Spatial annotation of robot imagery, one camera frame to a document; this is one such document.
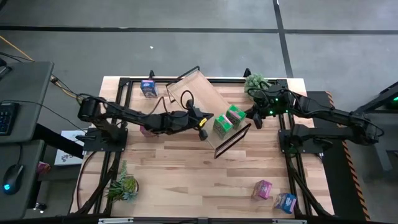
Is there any silver metal bracket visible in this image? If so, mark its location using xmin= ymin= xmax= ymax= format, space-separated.
xmin=98 ymin=217 xmax=134 ymax=224
xmin=272 ymin=218 xmax=308 ymax=224

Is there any blue Frosted Flakes cereal box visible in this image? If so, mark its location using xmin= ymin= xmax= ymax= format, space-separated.
xmin=273 ymin=192 xmax=299 ymax=215
xmin=139 ymin=79 xmax=159 ymax=99

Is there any spiky succulent potted plant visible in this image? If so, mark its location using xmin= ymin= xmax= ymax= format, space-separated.
xmin=105 ymin=160 xmax=140 ymax=205

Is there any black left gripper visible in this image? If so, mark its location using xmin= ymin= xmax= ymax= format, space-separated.
xmin=185 ymin=106 xmax=215 ymax=141

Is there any round pale green potted plant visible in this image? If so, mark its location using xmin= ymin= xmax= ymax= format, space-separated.
xmin=243 ymin=73 xmax=271 ymax=100

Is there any yellow cable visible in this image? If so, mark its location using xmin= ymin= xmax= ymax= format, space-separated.
xmin=0 ymin=35 xmax=85 ymax=100

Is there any black computer mouse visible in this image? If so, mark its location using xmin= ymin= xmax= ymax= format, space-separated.
xmin=2 ymin=164 xmax=25 ymax=195

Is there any black mat with hazard stripes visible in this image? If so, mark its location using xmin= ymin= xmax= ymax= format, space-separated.
xmin=306 ymin=90 xmax=371 ymax=222

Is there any grey desk with mouse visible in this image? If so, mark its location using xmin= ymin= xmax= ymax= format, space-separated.
xmin=0 ymin=139 xmax=46 ymax=220

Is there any green Apple Jacks cereal box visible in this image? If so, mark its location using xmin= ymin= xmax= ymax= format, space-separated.
xmin=212 ymin=113 xmax=234 ymax=140
xmin=225 ymin=104 xmax=248 ymax=130

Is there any small pink packet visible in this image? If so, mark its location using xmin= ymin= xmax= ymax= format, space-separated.
xmin=37 ymin=161 xmax=52 ymax=175

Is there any black metal table frame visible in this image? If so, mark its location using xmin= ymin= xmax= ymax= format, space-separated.
xmin=74 ymin=68 xmax=335 ymax=218

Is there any white cardboard box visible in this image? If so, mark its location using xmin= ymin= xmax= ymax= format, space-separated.
xmin=54 ymin=129 xmax=86 ymax=166

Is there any black backlit keyboard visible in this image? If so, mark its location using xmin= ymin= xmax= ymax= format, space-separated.
xmin=0 ymin=102 xmax=19 ymax=136

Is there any pink cereal box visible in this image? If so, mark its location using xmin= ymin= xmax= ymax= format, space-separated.
xmin=139 ymin=124 xmax=159 ymax=138
xmin=251 ymin=179 xmax=274 ymax=200

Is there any grey desk with keyboard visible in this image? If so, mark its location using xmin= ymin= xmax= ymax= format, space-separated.
xmin=0 ymin=61 xmax=54 ymax=144

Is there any black metal stand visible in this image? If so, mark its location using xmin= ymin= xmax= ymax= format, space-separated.
xmin=354 ymin=81 xmax=398 ymax=181

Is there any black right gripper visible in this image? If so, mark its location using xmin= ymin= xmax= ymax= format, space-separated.
xmin=244 ymin=90 xmax=289 ymax=130

